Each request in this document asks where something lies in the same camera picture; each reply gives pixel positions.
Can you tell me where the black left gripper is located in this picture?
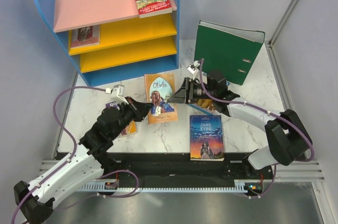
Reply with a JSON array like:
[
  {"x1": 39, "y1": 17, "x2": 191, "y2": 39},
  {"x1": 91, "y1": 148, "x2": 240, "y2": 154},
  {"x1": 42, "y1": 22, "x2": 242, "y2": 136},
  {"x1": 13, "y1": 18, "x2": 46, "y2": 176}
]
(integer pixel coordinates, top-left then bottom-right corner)
[{"x1": 110, "y1": 96, "x2": 153, "y2": 138}]

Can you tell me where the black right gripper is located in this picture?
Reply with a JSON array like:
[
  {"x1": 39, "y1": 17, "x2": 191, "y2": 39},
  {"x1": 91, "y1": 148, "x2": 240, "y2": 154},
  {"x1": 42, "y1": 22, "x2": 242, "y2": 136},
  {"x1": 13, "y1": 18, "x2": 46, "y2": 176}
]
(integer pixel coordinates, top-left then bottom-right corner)
[{"x1": 167, "y1": 77, "x2": 216, "y2": 105}]

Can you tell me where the Othello orange book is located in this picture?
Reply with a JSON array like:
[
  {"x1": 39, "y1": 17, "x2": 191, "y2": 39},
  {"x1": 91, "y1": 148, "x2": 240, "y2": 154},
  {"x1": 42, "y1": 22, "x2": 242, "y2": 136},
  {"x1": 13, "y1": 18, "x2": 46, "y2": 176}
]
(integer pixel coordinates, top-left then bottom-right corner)
[{"x1": 144, "y1": 73, "x2": 178, "y2": 124}]

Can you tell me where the dogs Bark picture book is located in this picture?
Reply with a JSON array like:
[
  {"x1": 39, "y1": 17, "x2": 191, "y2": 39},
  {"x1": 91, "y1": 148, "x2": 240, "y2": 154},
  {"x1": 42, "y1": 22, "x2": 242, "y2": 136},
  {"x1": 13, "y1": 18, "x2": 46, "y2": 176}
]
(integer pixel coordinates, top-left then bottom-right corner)
[{"x1": 189, "y1": 99, "x2": 215, "y2": 114}]

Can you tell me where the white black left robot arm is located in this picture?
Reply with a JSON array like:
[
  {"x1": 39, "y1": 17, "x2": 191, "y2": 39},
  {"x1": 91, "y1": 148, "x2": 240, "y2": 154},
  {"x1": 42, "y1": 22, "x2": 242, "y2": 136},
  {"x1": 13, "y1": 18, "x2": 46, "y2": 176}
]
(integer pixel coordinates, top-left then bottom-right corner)
[{"x1": 14, "y1": 97, "x2": 154, "y2": 223}]

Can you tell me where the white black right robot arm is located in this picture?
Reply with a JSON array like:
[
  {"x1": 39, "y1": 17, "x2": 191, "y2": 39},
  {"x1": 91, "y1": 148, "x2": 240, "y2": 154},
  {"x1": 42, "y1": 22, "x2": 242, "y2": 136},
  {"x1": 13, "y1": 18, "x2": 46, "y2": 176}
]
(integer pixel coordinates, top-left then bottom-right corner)
[{"x1": 166, "y1": 70, "x2": 314, "y2": 179}]

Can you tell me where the Roald Dahl Charlie book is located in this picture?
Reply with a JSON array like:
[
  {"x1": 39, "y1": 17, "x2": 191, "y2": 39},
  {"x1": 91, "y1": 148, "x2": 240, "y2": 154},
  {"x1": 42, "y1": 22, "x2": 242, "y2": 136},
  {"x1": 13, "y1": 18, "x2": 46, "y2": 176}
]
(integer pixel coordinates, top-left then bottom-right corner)
[{"x1": 105, "y1": 101, "x2": 137, "y2": 137}]

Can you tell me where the Jane Eyre blue book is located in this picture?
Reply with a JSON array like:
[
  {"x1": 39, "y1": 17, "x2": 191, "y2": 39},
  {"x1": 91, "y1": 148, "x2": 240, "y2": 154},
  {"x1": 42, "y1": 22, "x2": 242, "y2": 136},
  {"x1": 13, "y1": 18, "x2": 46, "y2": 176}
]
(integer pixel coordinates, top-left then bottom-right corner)
[{"x1": 190, "y1": 115, "x2": 224, "y2": 161}]

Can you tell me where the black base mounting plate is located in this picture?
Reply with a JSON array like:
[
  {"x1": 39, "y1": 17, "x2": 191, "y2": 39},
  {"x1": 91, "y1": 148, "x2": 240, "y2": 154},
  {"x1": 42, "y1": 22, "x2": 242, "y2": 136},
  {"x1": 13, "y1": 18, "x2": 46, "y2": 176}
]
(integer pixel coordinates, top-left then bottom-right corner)
[{"x1": 99, "y1": 153, "x2": 273, "y2": 188}]

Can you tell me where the green lever arch file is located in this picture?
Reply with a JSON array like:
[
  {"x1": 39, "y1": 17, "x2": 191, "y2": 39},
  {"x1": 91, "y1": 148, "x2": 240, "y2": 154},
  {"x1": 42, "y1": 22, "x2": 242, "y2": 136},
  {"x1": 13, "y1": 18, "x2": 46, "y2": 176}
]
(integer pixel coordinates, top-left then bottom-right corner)
[{"x1": 194, "y1": 20, "x2": 265, "y2": 85}]

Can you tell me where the blue yellow pink bookshelf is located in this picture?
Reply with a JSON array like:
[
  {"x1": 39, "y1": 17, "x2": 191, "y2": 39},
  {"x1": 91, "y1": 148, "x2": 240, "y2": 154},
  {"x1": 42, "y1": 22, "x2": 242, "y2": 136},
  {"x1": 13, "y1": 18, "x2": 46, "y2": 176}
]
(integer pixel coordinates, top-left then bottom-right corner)
[{"x1": 34, "y1": 0, "x2": 180, "y2": 86}]

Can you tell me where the pink book on shelf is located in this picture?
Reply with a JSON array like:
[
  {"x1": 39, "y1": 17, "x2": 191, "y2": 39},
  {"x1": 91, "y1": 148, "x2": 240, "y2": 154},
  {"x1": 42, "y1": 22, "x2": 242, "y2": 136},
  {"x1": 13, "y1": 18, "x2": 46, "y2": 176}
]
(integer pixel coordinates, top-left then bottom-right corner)
[{"x1": 70, "y1": 25, "x2": 100, "y2": 49}]

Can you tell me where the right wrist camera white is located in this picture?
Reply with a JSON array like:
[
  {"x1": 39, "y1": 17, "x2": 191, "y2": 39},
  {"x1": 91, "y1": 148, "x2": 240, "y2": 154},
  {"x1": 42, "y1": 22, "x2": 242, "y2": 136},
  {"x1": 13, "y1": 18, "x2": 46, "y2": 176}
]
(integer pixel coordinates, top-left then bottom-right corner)
[{"x1": 187, "y1": 60, "x2": 202, "y2": 80}]

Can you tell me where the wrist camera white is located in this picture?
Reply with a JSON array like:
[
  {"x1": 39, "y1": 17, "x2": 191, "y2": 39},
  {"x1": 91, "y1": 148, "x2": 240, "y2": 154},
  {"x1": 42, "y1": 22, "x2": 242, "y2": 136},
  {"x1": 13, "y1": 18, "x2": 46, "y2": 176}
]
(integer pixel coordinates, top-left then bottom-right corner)
[
  {"x1": 105, "y1": 85, "x2": 127, "y2": 104},
  {"x1": 187, "y1": 60, "x2": 202, "y2": 80}
]

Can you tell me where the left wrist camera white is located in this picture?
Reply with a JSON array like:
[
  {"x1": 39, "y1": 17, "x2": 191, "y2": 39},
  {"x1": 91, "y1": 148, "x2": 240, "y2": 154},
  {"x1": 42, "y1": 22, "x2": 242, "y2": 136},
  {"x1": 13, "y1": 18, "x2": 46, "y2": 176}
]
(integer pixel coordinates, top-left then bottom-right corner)
[{"x1": 105, "y1": 85, "x2": 127, "y2": 104}]

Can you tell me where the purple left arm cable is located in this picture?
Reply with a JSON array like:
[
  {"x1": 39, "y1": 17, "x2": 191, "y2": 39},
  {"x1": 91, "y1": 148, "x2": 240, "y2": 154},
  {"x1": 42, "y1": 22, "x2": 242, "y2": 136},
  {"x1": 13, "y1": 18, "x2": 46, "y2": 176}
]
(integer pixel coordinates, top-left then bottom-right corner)
[{"x1": 10, "y1": 86, "x2": 140, "y2": 223}]

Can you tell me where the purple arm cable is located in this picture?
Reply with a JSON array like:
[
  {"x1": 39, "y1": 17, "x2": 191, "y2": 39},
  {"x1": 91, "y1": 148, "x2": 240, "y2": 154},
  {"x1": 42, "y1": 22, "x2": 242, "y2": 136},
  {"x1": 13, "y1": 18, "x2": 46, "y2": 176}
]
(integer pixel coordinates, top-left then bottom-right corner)
[
  {"x1": 10, "y1": 86, "x2": 140, "y2": 223},
  {"x1": 196, "y1": 59, "x2": 316, "y2": 200}
]

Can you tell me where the light blue cable duct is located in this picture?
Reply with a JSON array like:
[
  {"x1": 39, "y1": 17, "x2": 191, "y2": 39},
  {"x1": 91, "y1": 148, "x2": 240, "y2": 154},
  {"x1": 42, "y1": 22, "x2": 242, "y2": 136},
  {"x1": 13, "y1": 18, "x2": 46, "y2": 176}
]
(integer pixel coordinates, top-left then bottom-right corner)
[{"x1": 77, "y1": 180, "x2": 248, "y2": 193}]

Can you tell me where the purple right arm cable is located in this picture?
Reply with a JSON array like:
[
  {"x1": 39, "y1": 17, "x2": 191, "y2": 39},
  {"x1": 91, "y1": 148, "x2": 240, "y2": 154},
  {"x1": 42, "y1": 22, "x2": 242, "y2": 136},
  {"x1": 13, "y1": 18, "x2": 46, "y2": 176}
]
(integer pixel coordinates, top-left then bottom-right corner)
[{"x1": 196, "y1": 59, "x2": 316, "y2": 200}]

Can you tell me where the aluminium frame rail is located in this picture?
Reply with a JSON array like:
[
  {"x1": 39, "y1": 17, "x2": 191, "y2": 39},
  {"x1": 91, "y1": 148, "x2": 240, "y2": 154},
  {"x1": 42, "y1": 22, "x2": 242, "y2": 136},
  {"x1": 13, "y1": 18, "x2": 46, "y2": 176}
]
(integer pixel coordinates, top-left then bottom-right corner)
[{"x1": 267, "y1": 0, "x2": 300, "y2": 49}]

